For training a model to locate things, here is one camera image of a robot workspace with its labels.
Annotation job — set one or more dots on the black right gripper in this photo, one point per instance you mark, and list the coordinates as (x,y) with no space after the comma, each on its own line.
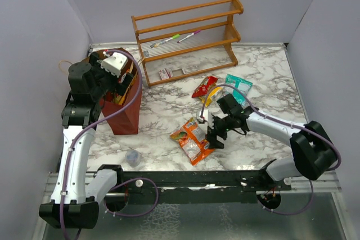
(212,137)

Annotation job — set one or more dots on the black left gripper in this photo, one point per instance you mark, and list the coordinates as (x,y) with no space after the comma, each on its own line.
(117,86)

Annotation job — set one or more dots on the orange Fox's candy bag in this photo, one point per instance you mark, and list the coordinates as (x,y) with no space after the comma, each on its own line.
(192,139)

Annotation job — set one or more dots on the gold brown chips bag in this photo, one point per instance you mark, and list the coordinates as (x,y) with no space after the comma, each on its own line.
(124,84)

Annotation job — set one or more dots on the red yellow snack packet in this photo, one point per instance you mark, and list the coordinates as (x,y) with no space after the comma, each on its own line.
(206,84)

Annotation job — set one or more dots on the brown and red paper bag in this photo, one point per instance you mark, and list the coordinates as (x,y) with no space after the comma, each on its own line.
(126,105)

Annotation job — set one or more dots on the teal mint candy bag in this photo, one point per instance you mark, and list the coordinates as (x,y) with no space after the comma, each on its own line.
(242,85)

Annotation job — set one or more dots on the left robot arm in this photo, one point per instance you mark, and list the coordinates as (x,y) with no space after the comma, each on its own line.
(74,204)

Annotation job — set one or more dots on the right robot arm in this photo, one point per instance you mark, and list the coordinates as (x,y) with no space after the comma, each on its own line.
(313,153)

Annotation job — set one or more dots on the green capped marker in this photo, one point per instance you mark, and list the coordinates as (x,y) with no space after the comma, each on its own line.
(164,41)

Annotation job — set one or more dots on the yellow snack bar packet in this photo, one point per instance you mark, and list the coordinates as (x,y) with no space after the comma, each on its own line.
(214,95)

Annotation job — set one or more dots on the red white staples box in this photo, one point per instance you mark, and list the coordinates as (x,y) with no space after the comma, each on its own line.
(165,74)

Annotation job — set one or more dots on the wooden three-tier rack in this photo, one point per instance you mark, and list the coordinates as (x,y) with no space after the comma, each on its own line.
(215,19)

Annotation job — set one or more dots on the pink capped marker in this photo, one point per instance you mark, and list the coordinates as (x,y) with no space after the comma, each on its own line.
(188,36)

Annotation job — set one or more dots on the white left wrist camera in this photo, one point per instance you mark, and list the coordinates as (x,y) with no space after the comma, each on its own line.
(113,63)

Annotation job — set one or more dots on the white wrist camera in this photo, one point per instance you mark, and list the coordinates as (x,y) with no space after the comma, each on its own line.
(204,120)
(113,63)

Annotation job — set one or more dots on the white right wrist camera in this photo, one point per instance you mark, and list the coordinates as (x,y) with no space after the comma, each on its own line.
(204,120)

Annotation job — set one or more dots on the black base frame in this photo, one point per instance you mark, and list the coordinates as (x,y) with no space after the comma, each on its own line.
(190,187)

